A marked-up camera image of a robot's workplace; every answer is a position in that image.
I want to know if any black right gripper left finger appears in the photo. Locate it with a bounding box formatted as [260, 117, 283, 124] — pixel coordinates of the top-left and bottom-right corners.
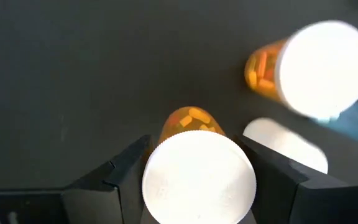
[61, 134, 154, 224]

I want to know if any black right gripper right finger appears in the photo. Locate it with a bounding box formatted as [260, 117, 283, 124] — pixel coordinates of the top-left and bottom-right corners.
[234, 134, 311, 224]

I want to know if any light blue pill bottle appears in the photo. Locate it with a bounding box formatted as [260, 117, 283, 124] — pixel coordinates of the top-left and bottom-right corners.
[311, 101, 358, 154]

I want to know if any large orange pill bottle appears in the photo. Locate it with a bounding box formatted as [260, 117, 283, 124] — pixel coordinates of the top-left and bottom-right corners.
[244, 20, 358, 121]

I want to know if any opaque white pill bottle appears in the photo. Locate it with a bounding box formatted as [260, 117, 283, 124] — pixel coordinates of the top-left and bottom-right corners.
[242, 117, 329, 175]

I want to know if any orange pill bottle white cap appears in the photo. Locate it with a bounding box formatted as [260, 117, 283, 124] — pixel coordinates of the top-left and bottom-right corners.
[141, 105, 257, 224]

